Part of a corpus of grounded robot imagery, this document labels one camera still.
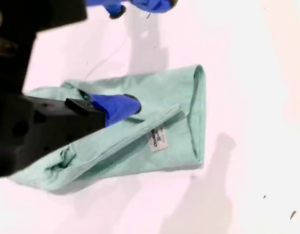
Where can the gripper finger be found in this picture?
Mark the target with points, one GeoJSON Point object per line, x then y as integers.
{"type": "Point", "coordinates": [152, 5]}
{"type": "Point", "coordinates": [118, 109]}
{"type": "Point", "coordinates": [55, 12]}

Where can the pale green t-shirt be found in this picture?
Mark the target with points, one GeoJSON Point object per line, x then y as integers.
{"type": "Point", "coordinates": [164, 97]}

